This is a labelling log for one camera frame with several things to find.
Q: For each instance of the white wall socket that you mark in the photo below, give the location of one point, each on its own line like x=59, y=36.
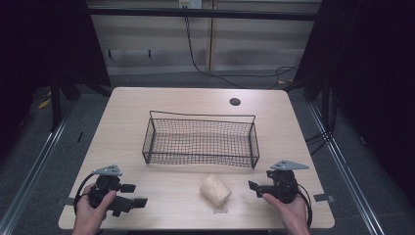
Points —
x=190, y=4

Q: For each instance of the dark round table grommet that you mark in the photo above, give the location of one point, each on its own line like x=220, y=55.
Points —
x=235, y=101

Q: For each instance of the grey tape strip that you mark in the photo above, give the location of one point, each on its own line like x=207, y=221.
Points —
x=67, y=201
x=323, y=197

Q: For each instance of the silver floor rail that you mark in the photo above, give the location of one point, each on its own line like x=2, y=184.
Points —
x=345, y=169
x=32, y=169

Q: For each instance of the person's left hand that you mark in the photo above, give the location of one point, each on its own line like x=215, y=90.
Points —
x=89, y=213

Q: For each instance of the black curtain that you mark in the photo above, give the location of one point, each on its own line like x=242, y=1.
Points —
x=42, y=42
x=368, y=65

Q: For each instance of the black metal stand leg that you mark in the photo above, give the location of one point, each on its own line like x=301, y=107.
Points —
x=56, y=104

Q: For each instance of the person's right hand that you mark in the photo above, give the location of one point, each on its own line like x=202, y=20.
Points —
x=292, y=213

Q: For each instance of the black horizontal metal bar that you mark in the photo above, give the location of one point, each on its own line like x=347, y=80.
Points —
x=202, y=13

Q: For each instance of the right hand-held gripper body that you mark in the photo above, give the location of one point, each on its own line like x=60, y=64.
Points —
x=284, y=184

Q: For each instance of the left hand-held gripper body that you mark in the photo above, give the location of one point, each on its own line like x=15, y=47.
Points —
x=109, y=182

